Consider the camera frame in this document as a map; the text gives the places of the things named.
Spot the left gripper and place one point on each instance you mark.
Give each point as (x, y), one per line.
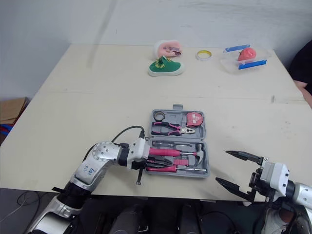
(137, 166)

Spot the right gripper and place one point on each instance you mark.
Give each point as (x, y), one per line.
(256, 182)

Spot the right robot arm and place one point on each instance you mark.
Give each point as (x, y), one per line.
(302, 193)

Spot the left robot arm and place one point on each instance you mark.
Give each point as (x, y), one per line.
(89, 168)

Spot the grey tool case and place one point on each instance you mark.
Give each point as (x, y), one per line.
(197, 136)

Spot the small pink piece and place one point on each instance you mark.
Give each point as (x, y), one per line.
(181, 162)

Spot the silver screwdriver bit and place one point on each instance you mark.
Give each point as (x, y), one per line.
(170, 143)

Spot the pink and black pliers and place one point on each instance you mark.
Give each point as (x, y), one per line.
(170, 129)

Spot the black roll of tape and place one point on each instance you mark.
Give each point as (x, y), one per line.
(159, 116)

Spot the robot body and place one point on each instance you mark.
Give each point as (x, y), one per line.
(158, 217)

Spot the red tape measure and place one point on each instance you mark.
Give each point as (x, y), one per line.
(194, 119)

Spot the green toy shoe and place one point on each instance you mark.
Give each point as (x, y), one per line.
(168, 67)

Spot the clear box with blue catches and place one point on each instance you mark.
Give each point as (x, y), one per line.
(231, 63)

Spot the white and yellow tape roll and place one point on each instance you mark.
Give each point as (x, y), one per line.
(203, 58)

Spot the pink toy shoe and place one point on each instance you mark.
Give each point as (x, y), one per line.
(168, 47)

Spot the red toy strawberry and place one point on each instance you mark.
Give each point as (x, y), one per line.
(247, 54)

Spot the person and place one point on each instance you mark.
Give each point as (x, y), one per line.
(301, 65)

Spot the cardboard box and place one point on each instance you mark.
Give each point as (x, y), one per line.
(12, 109)

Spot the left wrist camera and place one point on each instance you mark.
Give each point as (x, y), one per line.
(139, 150)

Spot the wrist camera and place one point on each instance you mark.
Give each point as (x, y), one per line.
(139, 150)
(276, 178)

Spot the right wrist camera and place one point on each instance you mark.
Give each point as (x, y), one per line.
(276, 178)

